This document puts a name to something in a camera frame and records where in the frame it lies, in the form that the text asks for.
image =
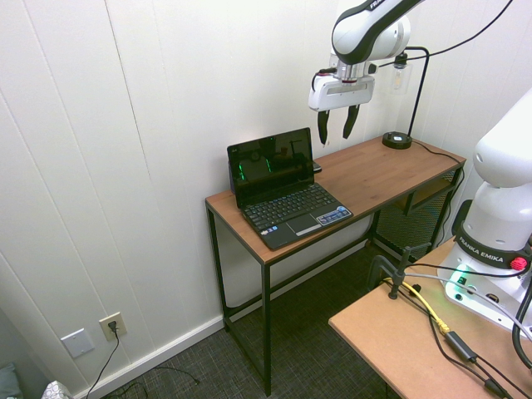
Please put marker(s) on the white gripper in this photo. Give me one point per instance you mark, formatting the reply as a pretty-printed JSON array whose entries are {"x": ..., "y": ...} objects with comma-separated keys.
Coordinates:
[{"x": 341, "y": 95}]

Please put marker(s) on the black laptop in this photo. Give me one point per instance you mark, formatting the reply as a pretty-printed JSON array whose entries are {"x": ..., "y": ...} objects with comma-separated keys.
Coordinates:
[{"x": 291, "y": 208}]

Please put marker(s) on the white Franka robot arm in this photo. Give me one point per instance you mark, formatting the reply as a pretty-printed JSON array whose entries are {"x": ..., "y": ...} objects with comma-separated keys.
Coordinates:
[{"x": 498, "y": 166}]

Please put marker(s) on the black metal clamp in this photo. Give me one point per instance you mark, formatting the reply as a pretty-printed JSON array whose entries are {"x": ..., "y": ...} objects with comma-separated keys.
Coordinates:
[{"x": 395, "y": 274}]

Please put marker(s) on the light wooden robot table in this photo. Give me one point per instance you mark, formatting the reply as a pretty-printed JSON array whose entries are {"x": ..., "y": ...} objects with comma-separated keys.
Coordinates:
[{"x": 395, "y": 345}]

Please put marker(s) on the ethernet adapter dongle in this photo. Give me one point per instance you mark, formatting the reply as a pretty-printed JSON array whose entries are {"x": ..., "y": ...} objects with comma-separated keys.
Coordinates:
[{"x": 460, "y": 347}]

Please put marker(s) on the white patterned bedding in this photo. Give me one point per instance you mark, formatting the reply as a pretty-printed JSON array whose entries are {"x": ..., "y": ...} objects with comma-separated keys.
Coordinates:
[{"x": 58, "y": 391}]

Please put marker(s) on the teal cushion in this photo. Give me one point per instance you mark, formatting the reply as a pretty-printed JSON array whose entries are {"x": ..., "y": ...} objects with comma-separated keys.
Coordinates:
[{"x": 8, "y": 382}]

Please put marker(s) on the wooden desk with black frame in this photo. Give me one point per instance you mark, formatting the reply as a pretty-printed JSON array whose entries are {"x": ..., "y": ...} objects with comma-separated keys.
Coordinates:
[{"x": 374, "y": 174}]

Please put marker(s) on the beige wall outlet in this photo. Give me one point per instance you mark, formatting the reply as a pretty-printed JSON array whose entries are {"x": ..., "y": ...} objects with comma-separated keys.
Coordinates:
[{"x": 112, "y": 326}]

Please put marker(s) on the white blank wall plate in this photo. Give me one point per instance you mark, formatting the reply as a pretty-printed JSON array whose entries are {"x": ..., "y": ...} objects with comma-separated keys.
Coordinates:
[{"x": 79, "y": 343}]

